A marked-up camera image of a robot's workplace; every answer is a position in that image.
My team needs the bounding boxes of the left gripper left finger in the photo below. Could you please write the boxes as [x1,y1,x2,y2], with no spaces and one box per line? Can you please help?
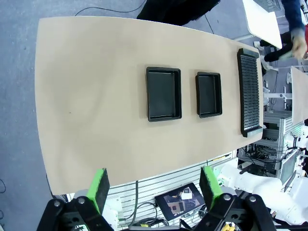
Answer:
[36,167,114,231]

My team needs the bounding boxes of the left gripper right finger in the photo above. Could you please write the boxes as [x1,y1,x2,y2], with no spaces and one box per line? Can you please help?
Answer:
[192,165,277,231]

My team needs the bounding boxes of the small black ESD tray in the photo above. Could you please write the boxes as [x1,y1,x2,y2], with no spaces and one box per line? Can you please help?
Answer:
[195,71,223,119]

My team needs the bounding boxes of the large black ESD tray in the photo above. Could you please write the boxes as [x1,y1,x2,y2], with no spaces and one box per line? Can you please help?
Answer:
[146,66,182,123]

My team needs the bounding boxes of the silver-patterned green circuit board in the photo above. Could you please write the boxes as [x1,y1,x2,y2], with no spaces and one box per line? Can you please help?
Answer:
[280,51,296,60]

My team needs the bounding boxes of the aluminium profile robot base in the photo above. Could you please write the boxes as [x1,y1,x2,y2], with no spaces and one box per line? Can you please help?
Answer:
[64,150,239,231]

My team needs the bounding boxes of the person's right forearm navy sleeve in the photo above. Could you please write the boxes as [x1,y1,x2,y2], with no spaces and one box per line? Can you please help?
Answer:
[281,0,307,37]

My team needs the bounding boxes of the person's right hand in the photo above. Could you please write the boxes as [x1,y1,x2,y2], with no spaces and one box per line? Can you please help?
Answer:
[290,28,308,59]

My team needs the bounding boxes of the black tablet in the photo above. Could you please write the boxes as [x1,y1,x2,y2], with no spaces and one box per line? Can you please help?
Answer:
[154,182,205,221]

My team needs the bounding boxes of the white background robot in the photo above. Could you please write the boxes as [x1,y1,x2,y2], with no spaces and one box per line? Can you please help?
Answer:
[283,125,308,169]

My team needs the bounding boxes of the black slotted board rack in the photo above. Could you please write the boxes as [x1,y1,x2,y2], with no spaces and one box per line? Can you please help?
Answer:
[236,48,263,138]

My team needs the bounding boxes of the brown neighbouring table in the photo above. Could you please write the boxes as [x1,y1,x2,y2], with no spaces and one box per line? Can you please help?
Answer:
[290,66,308,126]

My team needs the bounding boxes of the person in navy jacket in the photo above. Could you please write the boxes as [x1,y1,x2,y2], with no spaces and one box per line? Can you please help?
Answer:
[254,0,308,70]

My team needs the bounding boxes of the white work table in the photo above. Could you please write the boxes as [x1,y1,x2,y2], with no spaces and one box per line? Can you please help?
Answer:
[242,0,283,50]

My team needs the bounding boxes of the grey mesh basket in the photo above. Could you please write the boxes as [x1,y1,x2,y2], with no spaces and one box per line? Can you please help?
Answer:
[260,0,282,12]

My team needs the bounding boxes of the grey cable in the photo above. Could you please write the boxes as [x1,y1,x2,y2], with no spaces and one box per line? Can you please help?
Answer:
[131,180,169,227]

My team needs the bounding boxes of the aluminium frame rack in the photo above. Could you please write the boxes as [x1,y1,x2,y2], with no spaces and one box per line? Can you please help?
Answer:
[261,109,295,169]

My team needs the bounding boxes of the black floor cable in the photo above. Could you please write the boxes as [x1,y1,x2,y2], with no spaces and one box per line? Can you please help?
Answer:
[205,9,215,34]
[74,6,143,17]

